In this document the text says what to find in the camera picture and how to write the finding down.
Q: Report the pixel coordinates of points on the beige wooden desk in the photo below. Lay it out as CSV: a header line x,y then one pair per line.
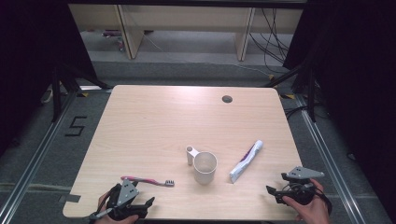
x,y
186,18

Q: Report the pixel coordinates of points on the grey tape strip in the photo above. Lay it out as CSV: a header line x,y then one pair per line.
x,y
70,198

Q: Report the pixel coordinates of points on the aluminium floor rail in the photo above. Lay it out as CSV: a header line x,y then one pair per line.
x,y
330,161
40,155

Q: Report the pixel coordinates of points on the black metal stand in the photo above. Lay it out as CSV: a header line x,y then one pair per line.
x,y
56,93
311,93

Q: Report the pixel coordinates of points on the person's right hand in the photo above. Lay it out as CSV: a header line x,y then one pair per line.
x,y
313,213

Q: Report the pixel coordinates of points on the person's left hand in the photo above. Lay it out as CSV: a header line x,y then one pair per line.
x,y
102,202

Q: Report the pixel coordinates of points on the pink toothbrush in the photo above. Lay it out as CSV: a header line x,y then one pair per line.
x,y
146,180

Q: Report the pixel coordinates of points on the small pink object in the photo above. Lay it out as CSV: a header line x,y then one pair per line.
x,y
111,33

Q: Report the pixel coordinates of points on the dark curtain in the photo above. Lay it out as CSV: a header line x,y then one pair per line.
x,y
28,62
358,77

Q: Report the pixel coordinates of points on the white and purple toothpaste tube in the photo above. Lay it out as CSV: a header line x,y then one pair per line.
x,y
244,165

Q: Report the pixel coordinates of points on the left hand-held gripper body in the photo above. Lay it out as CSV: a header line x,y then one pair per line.
x,y
126,194

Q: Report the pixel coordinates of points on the round grey table grommet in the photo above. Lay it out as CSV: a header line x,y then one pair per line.
x,y
227,99

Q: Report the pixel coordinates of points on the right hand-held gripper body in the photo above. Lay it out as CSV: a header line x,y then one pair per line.
x,y
300,172

